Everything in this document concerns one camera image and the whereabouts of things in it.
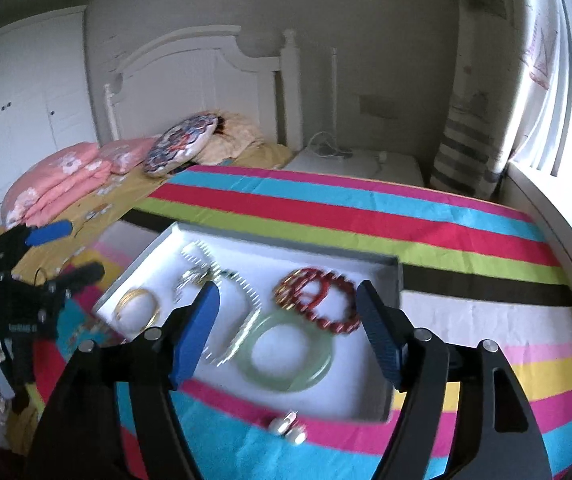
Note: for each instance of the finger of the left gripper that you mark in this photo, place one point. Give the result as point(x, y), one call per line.
point(20, 239)
point(75, 280)

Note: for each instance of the pale green jade bangle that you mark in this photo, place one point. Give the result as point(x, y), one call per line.
point(284, 354)

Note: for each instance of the patterned round cushion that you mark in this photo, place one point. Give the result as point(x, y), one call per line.
point(180, 144)

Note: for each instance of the yellow floral bed sheet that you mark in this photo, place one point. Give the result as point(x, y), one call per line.
point(91, 214)

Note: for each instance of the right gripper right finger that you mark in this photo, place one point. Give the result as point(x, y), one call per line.
point(495, 433)

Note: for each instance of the white pearl earring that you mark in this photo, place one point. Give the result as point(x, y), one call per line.
point(296, 435)
point(282, 424)

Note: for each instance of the white wooden headboard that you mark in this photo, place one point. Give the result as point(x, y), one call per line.
point(202, 68)

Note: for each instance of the white nightstand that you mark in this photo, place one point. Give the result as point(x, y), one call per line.
point(363, 164)

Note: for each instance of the striped beige curtain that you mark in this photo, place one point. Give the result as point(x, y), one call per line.
point(508, 75)

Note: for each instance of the pink pillow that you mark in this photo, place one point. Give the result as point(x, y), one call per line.
point(124, 155)

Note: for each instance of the gold bangle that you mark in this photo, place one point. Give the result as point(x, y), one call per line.
point(137, 310)

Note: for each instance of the pink folded quilt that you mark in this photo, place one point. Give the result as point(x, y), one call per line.
point(56, 181)

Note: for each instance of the beige plush pillow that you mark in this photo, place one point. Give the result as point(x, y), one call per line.
point(234, 133)

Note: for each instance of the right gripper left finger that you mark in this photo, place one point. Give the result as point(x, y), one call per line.
point(79, 434)

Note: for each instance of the white wardrobe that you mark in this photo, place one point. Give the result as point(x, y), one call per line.
point(44, 99)

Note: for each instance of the striped colourful bed cover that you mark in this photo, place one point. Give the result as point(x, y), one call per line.
point(472, 270)

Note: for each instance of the grey shallow jewelry tray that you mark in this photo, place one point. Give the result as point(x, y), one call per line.
point(174, 263)

